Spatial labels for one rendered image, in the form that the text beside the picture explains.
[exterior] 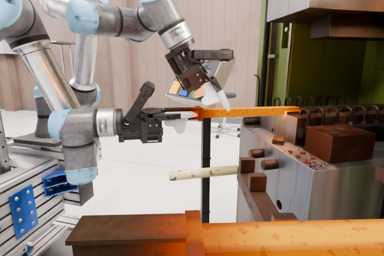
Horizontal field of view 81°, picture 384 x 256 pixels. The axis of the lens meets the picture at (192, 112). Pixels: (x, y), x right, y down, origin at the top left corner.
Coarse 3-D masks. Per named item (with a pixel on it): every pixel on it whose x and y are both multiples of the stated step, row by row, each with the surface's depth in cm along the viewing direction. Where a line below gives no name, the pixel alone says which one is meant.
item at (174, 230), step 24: (96, 216) 17; (120, 216) 17; (144, 216) 17; (168, 216) 17; (192, 216) 18; (72, 240) 15; (96, 240) 15; (120, 240) 15; (144, 240) 15; (168, 240) 15; (192, 240) 16; (216, 240) 16; (240, 240) 16; (264, 240) 16; (288, 240) 16; (312, 240) 16; (336, 240) 16; (360, 240) 16
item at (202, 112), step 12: (168, 108) 61; (180, 108) 61; (192, 108) 62; (204, 108) 64; (216, 108) 64; (240, 108) 65; (252, 108) 65; (264, 108) 65; (276, 108) 66; (288, 108) 66
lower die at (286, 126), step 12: (360, 108) 70; (372, 108) 71; (264, 120) 78; (276, 120) 71; (288, 120) 65; (300, 120) 61; (312, 120) 62; (348, 120) 64; (360, 120) 65; (372, 120) 66; (276, 132) 71; (288, 132) 65; (300, 144) 63
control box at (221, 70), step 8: (208, 64) 109; (216, 64) 105; (224, 64) 104; (232, 64) 107; (216, 72) 103; (224, 72) 105; (176, 80) 125; (224, 80) 106; (168, 96) 125; (176, 96) 119; (192, 104) 115; (200, 104) 104; (216, 104) 106
